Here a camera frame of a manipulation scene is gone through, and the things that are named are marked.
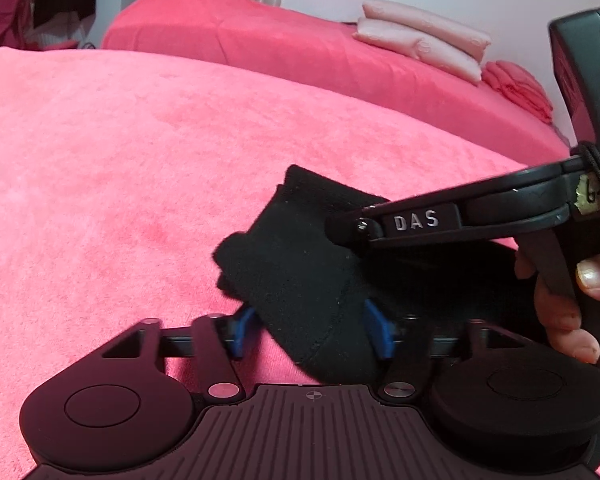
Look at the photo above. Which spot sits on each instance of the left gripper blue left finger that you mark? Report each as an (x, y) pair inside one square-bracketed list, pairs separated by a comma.
[(217, 342)]

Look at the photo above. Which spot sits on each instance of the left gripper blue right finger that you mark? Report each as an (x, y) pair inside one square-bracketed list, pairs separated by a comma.
[(394, 377)]

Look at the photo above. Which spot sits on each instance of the right human hand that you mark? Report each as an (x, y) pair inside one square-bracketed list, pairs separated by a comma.
[(561, 316)]

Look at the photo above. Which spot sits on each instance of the folded red blanket stack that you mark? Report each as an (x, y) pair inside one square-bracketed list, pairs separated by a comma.
[(520, 87)]

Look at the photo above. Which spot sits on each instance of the black tracker box green light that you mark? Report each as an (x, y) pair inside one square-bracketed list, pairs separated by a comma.
[(575, 43)]

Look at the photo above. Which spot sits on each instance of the lower pale pink pillow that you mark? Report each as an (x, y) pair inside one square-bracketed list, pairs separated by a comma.
[(419, 46)]

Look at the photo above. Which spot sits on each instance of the pale pink pillow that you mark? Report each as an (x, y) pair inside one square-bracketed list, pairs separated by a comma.
[(472, 41), (419, 46)]

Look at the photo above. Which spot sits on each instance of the upper pale pink pillow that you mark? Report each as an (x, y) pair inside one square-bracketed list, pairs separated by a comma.
[(472, 41)]

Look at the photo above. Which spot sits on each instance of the pink plush blanket near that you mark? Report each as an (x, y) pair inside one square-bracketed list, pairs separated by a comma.
[(120, 172)]

